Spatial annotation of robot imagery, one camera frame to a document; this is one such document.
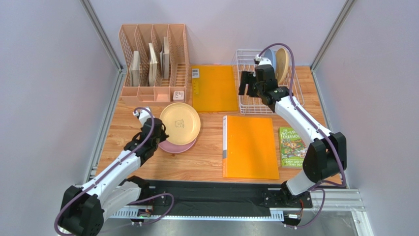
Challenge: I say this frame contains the green treehouse book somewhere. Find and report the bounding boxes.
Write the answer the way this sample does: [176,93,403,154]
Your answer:
[278,127,307,169]

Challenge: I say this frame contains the middle beige book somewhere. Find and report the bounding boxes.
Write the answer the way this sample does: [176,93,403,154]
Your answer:
[149,43,158,87]

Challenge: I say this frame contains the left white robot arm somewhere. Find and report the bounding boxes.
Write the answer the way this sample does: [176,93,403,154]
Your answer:
[54,118,169,236]

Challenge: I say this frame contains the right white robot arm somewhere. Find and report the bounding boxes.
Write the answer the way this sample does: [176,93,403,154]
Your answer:
[239,71,347,206]

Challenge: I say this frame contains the black base mat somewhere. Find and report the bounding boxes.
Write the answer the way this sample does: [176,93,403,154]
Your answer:
[128,177,314,217]

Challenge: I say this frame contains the aluminium front rail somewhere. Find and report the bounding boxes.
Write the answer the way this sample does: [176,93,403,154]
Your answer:
[57,184,374,236]

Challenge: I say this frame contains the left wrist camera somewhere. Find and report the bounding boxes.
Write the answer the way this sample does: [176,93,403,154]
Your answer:
[133,107,154,126]

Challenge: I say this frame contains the right aluminium frame post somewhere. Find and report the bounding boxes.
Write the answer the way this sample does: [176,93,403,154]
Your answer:
[310,0,357,72]

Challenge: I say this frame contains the blue grey plate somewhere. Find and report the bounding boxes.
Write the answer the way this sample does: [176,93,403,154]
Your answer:
[263,49,277,72]

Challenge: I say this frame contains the left beige book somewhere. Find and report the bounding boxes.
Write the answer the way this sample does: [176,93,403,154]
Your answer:
[129,51,141,87]

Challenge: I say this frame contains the aluminium frame post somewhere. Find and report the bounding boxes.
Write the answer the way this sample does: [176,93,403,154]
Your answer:
[310,0,357,72]
[80,0,124,73]

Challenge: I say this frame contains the pink plastic file organizer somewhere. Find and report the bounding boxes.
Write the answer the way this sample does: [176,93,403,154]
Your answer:
[119,24,191,106]

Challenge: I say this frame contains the left aluminium frame post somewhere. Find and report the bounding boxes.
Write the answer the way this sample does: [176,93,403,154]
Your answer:
[80,0,124,73]

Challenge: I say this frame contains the yellow beige plate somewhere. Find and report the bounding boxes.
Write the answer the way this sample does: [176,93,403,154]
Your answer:
[159,103,201,145]

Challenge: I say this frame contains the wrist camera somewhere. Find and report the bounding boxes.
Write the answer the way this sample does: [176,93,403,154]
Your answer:
[133,107,154,126]
[254,57,275,83]

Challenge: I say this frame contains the white power adapter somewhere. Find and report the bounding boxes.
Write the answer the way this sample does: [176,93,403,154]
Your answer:
[173,90,185,102]

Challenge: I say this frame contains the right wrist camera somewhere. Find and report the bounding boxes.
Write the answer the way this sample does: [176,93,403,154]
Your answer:
[254,57,275,83]

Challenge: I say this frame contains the pink plate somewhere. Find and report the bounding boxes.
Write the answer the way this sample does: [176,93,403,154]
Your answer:
[159,139,196,154]

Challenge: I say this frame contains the right beige book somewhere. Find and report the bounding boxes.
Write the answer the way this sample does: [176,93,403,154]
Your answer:
[160,36,170,80]

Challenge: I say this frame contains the beige book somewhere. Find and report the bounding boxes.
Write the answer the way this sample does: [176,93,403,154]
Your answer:
[160,36,170,80]
[149,43,158,87]
[129,51,141,87]

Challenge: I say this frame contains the translucent orange document folder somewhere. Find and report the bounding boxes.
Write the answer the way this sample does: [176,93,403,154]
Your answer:
[191,65,238,112]

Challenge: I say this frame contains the white wire dish rack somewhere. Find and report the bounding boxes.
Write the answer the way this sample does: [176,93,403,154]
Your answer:
[232,49,305,116]

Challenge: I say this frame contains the orange ring binder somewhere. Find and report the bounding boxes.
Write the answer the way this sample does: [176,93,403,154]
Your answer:
[222,115,280,179]

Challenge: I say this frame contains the tan wooden plate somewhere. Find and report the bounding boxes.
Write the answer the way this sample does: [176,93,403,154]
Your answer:
[275,48,290,85]

